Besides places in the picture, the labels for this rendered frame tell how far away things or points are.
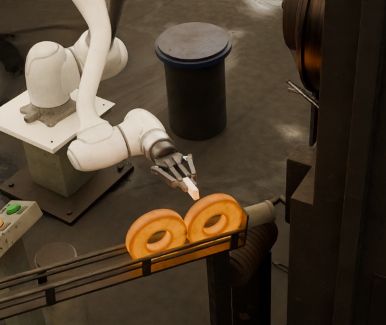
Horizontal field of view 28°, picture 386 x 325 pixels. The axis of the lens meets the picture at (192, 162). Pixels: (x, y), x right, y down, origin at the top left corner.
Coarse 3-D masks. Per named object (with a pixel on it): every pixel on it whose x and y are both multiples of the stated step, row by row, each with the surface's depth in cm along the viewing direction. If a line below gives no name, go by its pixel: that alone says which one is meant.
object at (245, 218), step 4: (236, 200) 205; (240, 204) 203; (244, 212) 201; (244, 216) 201; (248, 216) 200; (244, 220) 202; (248, 220) 201; (240, 224) 205; (244, 224) 203; (244, 232) 204; (244, 240) 205; (244, 244) 206
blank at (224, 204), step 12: (204, 204) 195; (216, 204) 196; (228, 204) 198; (192, 216) 195; (204, 216) 196; (228, 216) 200; (240, 216) 202; (192, 228) 197; (204, 228) 203; (216, 228) 203; (228, 228) 203; (192, 240) 199; (216, 240) 203
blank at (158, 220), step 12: (144, 216) 191; (156, 216) 190; (168, 216) 191; (132, 228) 191; (144, 228) 189; (156, 228) 191; (168, 228) 193; (180, 228) 195; (132, 240) 190; (144, 240) 192; (168, 240) 197; (180, 240) 197; (132, 252) 192; (144, 252) 194; (156, 252) 196
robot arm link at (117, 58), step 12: (108, 0) 260; (120, 0) 260; (108, 12) 265; (120, 12) 268; (84, 36) 289; (72, 48) 293; (84, 48) 287; (120, 48) 297; (84, 60) 289; (108, 60) 289; (120, 60) 297; (108, 72) 297
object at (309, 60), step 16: (304, 0) 181; (320, 0) 180; (304, 16) 182; (320, 16) 181; (304, 32) 184; (320, 32) 182; (304, 48) 187; (320, 48) 184; (304, 64) 190; (320, 64) 188; (304, 80) 195
